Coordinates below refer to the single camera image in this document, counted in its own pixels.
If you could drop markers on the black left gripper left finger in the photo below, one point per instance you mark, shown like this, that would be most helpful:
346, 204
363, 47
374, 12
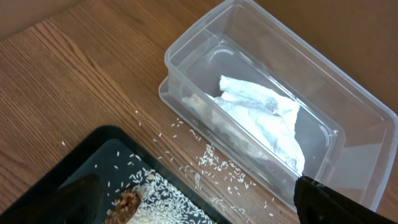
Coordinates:
77, 202

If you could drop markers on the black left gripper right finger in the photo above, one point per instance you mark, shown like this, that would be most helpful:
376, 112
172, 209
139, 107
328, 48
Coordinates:
319, 204

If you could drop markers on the white napkin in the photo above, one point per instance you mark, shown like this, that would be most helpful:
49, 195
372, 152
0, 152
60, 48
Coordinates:
269, 117

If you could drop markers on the brown food scrap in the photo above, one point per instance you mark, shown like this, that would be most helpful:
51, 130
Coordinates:
126, 206

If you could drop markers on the black plastic tray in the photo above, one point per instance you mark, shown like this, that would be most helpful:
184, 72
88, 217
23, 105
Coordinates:
79, 163

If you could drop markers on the scattered rice grains on table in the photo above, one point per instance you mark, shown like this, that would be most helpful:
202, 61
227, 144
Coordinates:
187, 154

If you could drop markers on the rice pile on tray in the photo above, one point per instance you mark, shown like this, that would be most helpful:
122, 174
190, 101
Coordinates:
162, 202

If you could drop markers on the clear plastic bin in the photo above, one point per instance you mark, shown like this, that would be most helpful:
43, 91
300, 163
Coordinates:
347, 136

